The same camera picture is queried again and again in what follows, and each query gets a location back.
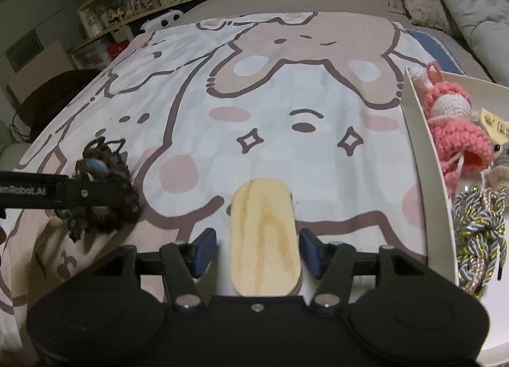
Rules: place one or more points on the pink crochet doll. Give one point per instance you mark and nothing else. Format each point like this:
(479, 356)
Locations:
(457, 136)

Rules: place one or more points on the white device with two holes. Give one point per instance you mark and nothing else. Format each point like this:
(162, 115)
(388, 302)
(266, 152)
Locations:
(163, 21)

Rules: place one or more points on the printed blanket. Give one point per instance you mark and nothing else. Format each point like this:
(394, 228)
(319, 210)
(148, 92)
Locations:
(278, 152)

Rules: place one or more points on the grey cabinet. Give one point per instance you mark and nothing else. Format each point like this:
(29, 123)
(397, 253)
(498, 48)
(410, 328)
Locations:
(35, 53)

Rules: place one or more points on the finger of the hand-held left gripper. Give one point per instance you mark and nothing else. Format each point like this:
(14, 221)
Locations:
(91, 193)

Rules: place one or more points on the pale crochet toy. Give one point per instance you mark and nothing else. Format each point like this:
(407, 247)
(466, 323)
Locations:
(502, 164)

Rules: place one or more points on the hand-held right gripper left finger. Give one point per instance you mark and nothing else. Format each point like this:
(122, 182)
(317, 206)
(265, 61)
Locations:
(202, 251)

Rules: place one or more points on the grey duvet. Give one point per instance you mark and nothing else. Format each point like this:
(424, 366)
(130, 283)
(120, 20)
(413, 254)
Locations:
(477, 1)

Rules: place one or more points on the white box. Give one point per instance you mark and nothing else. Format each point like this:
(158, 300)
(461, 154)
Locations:
(421, 152)

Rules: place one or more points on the row of small figurines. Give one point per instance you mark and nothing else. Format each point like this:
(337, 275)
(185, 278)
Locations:
(119, 11)

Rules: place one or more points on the black chair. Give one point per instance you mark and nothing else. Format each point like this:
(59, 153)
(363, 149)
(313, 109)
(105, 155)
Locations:
(59, 92)

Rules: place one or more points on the oval wooden piece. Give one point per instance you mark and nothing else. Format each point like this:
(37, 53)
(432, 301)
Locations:
(264, 239)

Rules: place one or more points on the red box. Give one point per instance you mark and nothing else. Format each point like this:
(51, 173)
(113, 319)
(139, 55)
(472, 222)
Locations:
(118, 49)

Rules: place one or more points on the yellow small box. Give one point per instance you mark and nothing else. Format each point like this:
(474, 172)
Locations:
(497, 122)

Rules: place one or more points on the clear storage bin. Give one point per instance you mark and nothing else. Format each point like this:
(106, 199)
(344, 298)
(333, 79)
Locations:
(91, 56)

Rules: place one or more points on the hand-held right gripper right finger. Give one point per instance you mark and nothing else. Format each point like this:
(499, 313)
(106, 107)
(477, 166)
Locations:
(310, 251)

